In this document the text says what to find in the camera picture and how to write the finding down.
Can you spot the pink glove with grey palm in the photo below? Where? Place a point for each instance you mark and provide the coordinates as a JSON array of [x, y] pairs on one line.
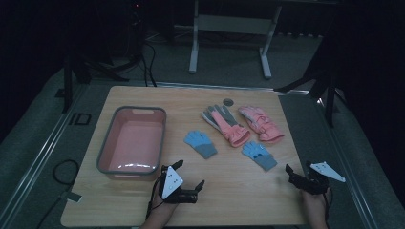
[[227, 127]]

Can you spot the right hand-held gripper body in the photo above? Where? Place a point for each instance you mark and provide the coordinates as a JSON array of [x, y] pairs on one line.
[[313, 183]]

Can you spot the blue knit glove with dots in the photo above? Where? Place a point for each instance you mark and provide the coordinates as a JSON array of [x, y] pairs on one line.
[[258, 155]]

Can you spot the black metal stand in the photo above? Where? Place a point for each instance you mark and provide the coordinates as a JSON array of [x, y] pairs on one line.
[[67, 82], [329, 101]]

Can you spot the grey tape piece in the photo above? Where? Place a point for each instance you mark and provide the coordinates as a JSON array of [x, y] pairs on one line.
[[74, 197]]

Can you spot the metal floor rail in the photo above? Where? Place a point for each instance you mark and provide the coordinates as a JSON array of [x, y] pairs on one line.
[[347, 165], [35, 162]]

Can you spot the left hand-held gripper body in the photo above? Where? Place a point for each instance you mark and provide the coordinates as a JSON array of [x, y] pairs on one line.
[[172, 183]]

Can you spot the person's right hand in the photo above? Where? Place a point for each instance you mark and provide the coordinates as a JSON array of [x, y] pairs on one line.
[[314, 205]]

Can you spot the white desk frame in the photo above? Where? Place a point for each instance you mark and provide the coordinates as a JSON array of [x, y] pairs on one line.
[[234, 24]]

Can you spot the pink basin with grey rim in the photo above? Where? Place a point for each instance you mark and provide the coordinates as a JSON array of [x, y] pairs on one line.
[[133, 143]]

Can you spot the round grey table grommet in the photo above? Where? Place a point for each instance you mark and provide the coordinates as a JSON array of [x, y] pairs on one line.
[[228, 102]]

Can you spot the pink glove with cartoon print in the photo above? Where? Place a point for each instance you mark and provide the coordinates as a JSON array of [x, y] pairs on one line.
[[262, 124]]

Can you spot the plain blue grey knit glove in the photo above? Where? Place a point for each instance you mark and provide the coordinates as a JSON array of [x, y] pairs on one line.
[[200, 143]]

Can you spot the person's left hand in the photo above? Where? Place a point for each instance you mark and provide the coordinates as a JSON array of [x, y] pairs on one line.
[[162, 208]]

